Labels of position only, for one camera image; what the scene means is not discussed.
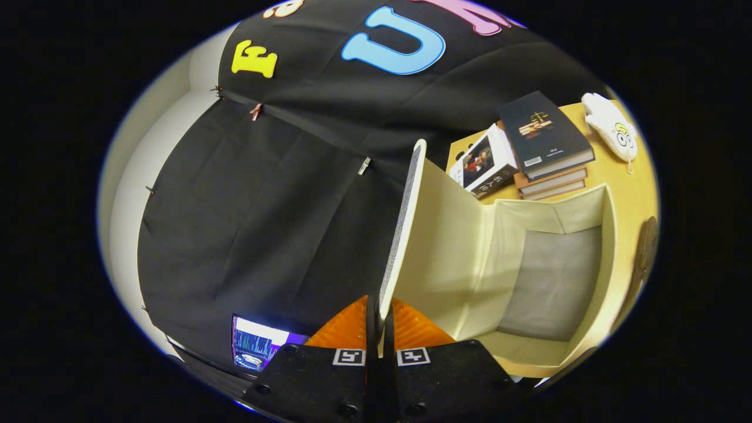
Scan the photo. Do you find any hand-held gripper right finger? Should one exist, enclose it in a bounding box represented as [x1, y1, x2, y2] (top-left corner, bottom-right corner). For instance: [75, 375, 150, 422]
[382, 298, 519, 423]

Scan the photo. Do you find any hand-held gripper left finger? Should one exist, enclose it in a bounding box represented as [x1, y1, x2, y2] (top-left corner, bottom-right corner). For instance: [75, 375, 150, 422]
[240, 296, 386, 423]

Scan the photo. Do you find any grey fabric storage box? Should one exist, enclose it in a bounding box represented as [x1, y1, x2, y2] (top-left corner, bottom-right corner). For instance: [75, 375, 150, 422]
[378, 139, 619, 378]

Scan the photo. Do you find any brown fuzzy slipper shoe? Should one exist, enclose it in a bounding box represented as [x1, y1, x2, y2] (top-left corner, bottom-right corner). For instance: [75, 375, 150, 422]
[631, 216, 659, 297]

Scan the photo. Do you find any lit computer screen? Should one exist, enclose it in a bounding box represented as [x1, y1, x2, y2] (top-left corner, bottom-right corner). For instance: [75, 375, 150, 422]
[231, 315, 310, 372]

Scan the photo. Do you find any black backdrop cloth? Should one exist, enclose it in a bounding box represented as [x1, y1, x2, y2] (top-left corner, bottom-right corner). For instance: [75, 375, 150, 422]
[136, 0, 612, 377]

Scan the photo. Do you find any photo cover book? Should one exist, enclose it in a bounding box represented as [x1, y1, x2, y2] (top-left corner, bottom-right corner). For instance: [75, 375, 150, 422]
[449, 123, 519, 200]

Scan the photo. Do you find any brown book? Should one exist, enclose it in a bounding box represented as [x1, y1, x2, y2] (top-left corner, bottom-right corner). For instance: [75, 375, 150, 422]
[522, 179, 587, 202]
[513, 167, 588, 195]

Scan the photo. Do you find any dark hardcover book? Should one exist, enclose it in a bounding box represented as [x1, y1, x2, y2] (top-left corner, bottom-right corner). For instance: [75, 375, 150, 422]
[498, 90, 596, 181]

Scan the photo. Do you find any white plush toy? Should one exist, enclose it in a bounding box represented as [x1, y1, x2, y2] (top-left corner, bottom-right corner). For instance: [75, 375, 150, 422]
[581, 92, 639, 174]

